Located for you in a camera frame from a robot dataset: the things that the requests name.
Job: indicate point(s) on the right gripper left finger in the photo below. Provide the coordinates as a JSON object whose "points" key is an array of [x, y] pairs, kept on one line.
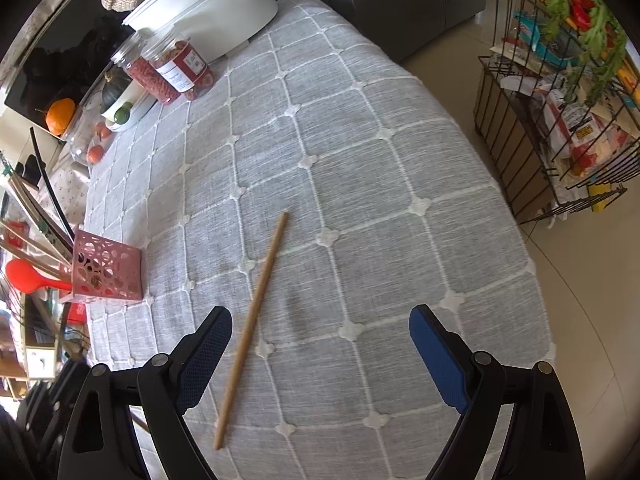
{"points": [[100, 442]]}

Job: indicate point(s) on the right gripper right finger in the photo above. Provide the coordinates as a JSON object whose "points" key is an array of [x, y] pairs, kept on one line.
{"points": [[542, 440]]}

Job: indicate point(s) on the long wooden chopstick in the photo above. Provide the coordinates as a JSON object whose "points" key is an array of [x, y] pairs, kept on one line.
{"points": [[234, 376]]}

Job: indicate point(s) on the black chopstick gold band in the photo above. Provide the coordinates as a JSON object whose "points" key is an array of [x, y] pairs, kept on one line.
{"points": [[56, 204]]}

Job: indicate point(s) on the pink perforated utensil basket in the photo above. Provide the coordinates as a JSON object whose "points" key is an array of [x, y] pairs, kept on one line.
{"points": [[103, 269]]}

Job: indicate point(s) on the wooden chopstick in basket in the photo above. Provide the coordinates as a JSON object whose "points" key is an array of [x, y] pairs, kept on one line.
{"points": [[17, 235]]}

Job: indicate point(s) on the bamboo chopstick pair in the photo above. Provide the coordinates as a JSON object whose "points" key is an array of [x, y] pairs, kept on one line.
{"points": [[43, 222]]}

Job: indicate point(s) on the glass jar with tangerines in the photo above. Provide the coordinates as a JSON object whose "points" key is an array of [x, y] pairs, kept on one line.
{"points": [[88, 136]]}

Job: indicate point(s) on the large orange tangerine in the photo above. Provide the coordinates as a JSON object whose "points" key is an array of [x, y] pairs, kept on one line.
{"points": [[59, 115]]}

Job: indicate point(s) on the grey checked tablecloth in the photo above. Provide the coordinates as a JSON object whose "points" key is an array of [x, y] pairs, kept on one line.
{"points": [[388, 207]]}

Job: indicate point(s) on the white ceramic bowl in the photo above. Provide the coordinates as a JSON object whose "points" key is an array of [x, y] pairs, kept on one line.
{"points": [[129, 108]]}

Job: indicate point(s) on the dark green squash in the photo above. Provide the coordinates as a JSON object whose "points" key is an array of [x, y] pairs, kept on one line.
{"points": [[116, 82]]}

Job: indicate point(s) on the short jar white label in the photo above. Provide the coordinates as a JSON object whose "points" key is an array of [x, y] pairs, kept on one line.
{"points": [[172, 55]]}

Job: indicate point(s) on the tall jar red snacks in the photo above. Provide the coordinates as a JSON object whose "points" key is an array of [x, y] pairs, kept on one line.
{"points": [[129, 58]]}

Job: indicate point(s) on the black microwave oven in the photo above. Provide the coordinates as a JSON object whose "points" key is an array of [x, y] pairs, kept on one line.
{"points": [[68, 58]]}

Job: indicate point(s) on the green vegetables bunch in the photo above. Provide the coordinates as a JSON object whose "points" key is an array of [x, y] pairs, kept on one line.
{"points": [[600, 36]]}

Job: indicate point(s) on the black wire storage rack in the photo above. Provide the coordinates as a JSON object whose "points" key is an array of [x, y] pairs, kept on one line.
{"points": [[553, 156]]}

